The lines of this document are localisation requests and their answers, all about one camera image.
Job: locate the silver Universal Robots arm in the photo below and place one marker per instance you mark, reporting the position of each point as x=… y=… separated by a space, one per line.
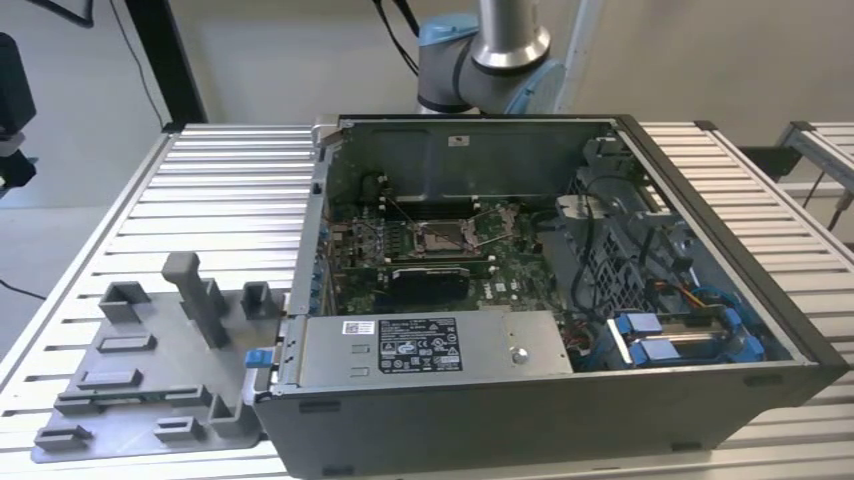
x=461 y=75

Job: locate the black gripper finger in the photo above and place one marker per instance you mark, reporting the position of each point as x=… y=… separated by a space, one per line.
x=17 y=170

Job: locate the grey-blue disk bay cage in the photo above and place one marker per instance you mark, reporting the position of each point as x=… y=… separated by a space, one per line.
x=601 y=260

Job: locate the hard disk in blue carrier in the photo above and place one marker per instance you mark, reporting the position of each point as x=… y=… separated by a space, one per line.
x=655 y=351
x=637 y=322

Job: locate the CPU socket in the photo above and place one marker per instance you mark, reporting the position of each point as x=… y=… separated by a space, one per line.
x=444 y=240

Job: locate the black RAM slot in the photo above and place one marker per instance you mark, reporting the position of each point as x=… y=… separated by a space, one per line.
x=428 y=207
x=428 y=200

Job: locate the black expansion slot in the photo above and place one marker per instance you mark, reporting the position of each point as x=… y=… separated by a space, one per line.
x=434 y=260

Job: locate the metal locking lever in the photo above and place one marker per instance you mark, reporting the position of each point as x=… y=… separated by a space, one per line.
x=405 y=210

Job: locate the black open PC case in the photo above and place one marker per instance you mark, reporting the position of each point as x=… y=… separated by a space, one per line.
x=501 y=425

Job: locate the green motherboard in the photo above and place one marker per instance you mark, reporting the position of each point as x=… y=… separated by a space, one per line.
x=521 y=280

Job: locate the black box under table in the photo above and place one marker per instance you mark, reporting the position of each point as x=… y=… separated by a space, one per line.
x=768 y=160

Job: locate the silver power supply unit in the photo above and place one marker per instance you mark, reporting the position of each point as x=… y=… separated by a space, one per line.
x=321 y=355

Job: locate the black vertical frame post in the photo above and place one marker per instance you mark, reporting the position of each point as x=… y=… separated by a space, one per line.
x=177 y=60

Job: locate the blue plastic case latch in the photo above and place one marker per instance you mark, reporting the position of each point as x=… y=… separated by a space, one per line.
x=257 y=360

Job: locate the aluminium side table frame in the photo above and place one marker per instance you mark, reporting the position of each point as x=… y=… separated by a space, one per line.
x=821 y=142

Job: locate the black graphics card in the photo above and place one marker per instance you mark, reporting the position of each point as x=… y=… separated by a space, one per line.
x=424 y=285

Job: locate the grey printed parts rack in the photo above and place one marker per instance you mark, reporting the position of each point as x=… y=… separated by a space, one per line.
x=168 y=345

